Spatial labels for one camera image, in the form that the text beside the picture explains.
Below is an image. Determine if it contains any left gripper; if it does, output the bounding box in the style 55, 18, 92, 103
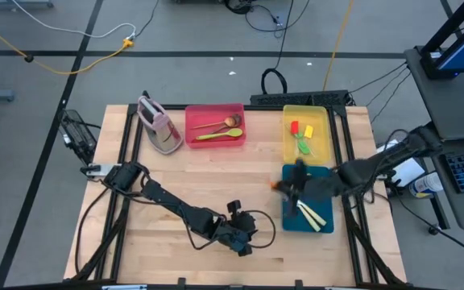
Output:
205, 199, 258, 258

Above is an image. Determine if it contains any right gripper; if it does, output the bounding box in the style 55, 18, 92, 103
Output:
273, 159, 340, 219

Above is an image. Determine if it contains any cream-handled kitchen knife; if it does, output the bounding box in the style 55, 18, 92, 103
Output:
296, 200, 328, 226

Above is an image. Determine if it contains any red silicone spatula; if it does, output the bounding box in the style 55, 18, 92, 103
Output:
289, 119, 309, 158

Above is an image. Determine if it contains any lime green plastic spoon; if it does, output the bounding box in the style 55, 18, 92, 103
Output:
194, 127, 244, 142

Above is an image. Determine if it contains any dark wooden spoon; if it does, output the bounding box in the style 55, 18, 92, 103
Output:
209, 114, 243, 135

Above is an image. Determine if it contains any light wooden spoon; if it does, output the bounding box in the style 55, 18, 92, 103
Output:
191, 115, 237, 131

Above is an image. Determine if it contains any pink plastic bin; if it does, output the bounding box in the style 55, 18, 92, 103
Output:
184, 102, 247, 150

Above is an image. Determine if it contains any blue plastic bin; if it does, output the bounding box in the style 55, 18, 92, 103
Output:
281, 163, 335, 234

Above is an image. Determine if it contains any yellow plastic bin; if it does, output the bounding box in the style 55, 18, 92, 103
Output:
282, 104, 333, 166

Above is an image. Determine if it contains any black power strip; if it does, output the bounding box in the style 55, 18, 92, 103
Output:
250, 89, 350, 107

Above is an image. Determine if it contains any metal box grater pink trim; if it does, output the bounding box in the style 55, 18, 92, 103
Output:
137, 95, 184, 156

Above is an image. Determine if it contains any white paper sheet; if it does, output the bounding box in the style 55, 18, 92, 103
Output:
375, 139, 425, 189

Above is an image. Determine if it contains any white plastic bottle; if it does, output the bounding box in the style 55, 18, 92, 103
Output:
408, 172, 445, 199

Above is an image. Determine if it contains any grey desk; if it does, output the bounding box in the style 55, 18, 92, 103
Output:
403, 46, 464, 230

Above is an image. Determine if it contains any black mesh control box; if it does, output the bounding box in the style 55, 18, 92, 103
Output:
60, 109, 98, 164

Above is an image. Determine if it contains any black monitor stand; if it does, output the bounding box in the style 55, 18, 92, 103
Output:
419, 0, 464, 80

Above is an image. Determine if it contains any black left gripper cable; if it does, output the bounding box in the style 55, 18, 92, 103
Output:
231, 208, 277, 250

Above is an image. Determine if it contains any black power cable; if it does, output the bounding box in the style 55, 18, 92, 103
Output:
260, 0, 296, 96

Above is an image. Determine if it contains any thin black cable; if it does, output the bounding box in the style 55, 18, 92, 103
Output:
348, 62, 408, 96

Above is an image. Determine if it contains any black floor cable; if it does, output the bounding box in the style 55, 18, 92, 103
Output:
134, 0, 160, 39
391, 188, 464, 262

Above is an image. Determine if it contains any yellow power cable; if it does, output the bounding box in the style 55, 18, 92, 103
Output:
322, 0, 356, 92
0, 11, 135, 77

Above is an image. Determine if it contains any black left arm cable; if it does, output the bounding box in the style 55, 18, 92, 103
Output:
73, 185, 112, 279

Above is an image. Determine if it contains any black cable bundle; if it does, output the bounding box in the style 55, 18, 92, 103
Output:
223, 0, 312, 39

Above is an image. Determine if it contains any white floor cable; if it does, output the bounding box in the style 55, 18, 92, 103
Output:
10, 0, 137, 39

